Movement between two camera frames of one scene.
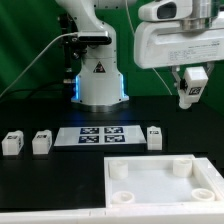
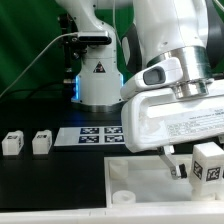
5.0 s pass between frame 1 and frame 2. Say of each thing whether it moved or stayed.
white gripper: moved
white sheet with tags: stayed
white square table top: stayed
